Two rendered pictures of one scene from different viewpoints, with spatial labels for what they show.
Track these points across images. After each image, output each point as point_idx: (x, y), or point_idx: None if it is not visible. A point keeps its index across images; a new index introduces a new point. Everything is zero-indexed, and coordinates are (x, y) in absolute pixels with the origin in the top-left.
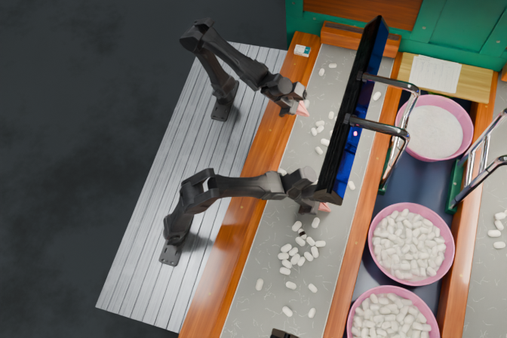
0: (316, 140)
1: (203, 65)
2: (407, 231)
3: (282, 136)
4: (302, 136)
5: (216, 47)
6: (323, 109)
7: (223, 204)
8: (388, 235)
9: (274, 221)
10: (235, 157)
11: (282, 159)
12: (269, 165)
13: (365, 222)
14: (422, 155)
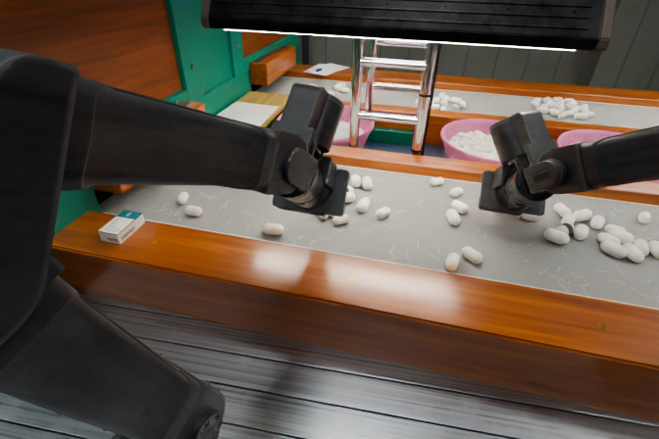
0: (358, 219)
1: (91, 396)
2: (478, 147)
3: (365, 259)
4: (351, 237)
5: (151, 101)
6: (284, 212)
7: (584, 438)
8: (491, 159)
9: (571, 274)
10: (415, 416)
11: (417, 267)
12: (451, 275)
13: (494, 166)
14: (371, 127)
